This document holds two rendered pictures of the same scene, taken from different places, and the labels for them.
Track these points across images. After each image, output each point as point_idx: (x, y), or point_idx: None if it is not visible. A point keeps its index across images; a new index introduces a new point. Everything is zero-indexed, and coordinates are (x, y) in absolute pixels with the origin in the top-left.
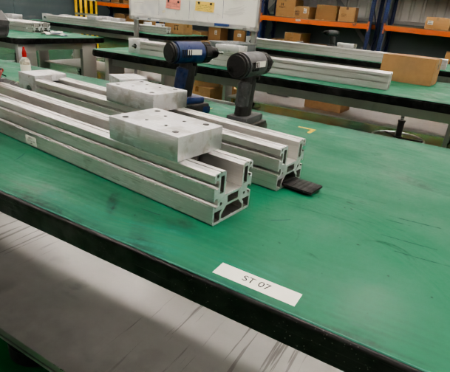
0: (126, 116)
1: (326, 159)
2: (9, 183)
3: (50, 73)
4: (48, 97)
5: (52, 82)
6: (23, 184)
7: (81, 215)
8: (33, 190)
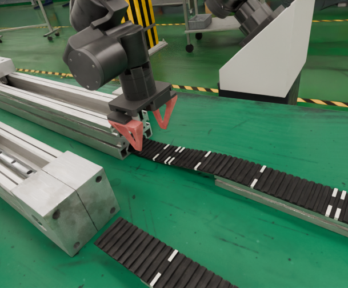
0: (1, 60)
1: None
2: (78, 83)
3: (40, 178)
4: (47, 103)
5: (43, 151)
6: (71, 84)
7: (46, 79)
8: (66, 83)
